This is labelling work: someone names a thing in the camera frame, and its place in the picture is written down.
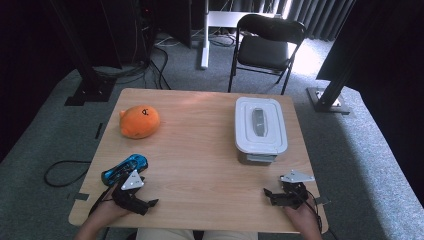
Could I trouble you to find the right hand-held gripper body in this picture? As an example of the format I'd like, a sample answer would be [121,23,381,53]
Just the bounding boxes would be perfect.
[279,169,316,210]

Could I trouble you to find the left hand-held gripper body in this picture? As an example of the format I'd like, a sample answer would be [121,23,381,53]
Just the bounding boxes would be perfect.
[111,169,150,210]

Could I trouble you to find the blue toy car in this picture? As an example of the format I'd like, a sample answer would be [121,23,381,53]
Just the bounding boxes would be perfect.
[100,153,149,187]

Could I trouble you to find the brown transparent storage box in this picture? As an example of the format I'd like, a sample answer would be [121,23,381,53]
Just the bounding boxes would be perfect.
[237,149,281,167]

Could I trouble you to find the orange plush toy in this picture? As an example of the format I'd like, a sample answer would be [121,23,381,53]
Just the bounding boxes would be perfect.
[118,104,161,140]

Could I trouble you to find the white box lid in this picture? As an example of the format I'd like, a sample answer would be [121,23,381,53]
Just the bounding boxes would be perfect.
[234,96,289,156]

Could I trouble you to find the person's right hand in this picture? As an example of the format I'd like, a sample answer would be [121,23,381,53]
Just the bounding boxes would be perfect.
[283,194,323,234]

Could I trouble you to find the person's left hand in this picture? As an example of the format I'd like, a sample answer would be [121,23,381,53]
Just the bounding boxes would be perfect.
[87,184,134,228]

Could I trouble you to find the person's beige trousers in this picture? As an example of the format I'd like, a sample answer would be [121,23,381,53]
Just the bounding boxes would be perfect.
[135,227,259,240]

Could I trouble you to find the black metal stand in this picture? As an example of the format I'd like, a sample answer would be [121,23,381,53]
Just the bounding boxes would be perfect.
[48,0,117,107]
[306,19,371,116]

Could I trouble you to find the black folding chair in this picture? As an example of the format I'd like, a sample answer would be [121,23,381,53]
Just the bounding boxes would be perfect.
[227,13,308,96]

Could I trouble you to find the black curtain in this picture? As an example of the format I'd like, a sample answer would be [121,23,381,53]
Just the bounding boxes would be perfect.
[0,0,81,163]
[315,0,424,208]

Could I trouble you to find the black panel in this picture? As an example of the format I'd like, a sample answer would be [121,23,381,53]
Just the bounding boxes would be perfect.
[155,0,193,49]

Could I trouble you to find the grey curtain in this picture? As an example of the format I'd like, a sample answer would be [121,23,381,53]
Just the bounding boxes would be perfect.
[229,0,356,42]

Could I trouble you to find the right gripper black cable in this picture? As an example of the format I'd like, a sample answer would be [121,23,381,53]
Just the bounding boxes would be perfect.
[303,189,324,234]

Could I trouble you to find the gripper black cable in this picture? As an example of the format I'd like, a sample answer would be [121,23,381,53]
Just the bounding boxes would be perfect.
[303,189,324,234]
[88,188,114,217]

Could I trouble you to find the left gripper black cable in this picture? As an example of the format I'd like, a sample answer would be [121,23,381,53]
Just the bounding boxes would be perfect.
[88,188,114,217]

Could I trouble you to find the black floor cable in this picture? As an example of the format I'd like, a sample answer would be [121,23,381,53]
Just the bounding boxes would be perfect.
[43,160,93,188]

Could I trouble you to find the bundle of black cables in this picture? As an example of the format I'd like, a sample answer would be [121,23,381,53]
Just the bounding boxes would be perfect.
[93,46,173,91]

